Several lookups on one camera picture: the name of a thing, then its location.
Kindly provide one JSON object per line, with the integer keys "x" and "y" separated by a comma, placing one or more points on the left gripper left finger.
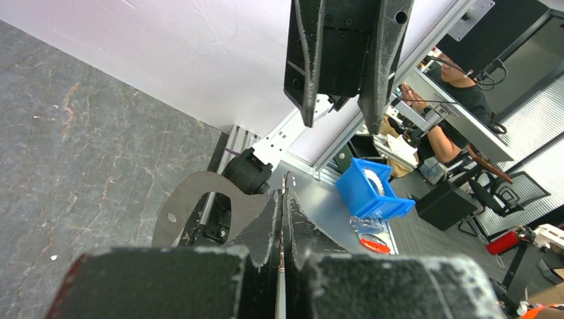
{"x": 235, "y": 280}

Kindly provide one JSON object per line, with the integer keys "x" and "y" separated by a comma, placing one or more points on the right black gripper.
{"x": 328, "y": 57}

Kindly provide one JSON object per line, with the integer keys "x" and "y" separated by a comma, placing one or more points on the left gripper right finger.
{"x": 324, "y": 280}

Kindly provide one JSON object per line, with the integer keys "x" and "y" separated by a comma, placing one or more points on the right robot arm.
{"x": 252, "y": 168}

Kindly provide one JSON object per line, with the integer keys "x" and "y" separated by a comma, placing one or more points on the blue plastic bin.
{"x": 367, "y": 193}

